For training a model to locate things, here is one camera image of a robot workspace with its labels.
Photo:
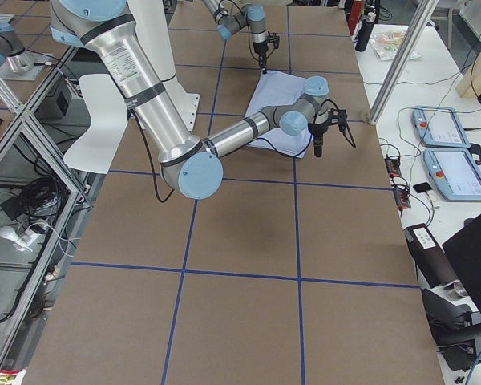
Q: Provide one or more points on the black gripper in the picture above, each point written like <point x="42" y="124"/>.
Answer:
<point x="317" y="129"/>
<point x="260" y="49"/>

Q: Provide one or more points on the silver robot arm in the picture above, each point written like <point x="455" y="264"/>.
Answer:
<point x="131" y="38"/>
<point x="251" y="16"/>

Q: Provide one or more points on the orange terminal block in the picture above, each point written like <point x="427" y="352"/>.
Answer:
<point x="393" y="166"/>

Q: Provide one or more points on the black water bottle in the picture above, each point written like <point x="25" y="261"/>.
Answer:
<point x="365" y="31"/>

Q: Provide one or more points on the upper blue teach pendant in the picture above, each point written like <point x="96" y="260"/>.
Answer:
<point x="439" y="127"/>

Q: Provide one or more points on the blue teach pendant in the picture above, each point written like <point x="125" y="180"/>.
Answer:
<point x="454" y="173"/>
<point x="439" y="127"/>

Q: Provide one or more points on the lower blue teach pendant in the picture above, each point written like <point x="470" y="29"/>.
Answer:
<point x="454" y="173"/>

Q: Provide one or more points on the white plastic chair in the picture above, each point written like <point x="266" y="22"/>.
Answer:
<point x="95" y="149"/>

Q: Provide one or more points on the black cylinder with label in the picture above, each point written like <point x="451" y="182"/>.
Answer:
<point x="432" y="261"/>

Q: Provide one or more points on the black monitor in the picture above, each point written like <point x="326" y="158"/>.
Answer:
<point x="463" y="251"/>

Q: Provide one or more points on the white power strip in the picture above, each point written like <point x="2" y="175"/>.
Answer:
<point x="20" y="242"/>

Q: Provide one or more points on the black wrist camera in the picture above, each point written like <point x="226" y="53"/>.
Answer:
<point x="337" y="117"/>
<point x="273" y="39"/>

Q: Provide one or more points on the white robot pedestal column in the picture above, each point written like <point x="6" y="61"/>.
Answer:
<point x="172" y="60"/>

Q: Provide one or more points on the grey aluminium frame post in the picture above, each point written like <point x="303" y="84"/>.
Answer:
<point x="413" y="33"/>

